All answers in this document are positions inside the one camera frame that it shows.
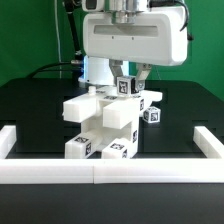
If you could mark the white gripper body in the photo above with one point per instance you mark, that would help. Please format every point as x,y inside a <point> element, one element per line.
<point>155,38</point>

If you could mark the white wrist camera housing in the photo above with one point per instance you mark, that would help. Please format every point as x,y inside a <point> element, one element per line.
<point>93,5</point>

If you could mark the white U-shaped frame wall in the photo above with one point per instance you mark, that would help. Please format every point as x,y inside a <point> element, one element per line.
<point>102,171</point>

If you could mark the white chair backrest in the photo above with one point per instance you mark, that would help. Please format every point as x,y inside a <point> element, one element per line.
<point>100,101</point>

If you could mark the white tagged cube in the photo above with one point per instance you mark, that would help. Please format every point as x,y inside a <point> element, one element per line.
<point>152,115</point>
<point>126,85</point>

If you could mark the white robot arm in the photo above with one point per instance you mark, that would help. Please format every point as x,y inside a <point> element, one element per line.
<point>97,70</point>

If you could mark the white chair seat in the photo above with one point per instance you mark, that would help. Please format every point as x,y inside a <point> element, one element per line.
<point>110,128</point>

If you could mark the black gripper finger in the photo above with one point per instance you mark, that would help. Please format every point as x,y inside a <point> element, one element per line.
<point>116,69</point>
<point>143,70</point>

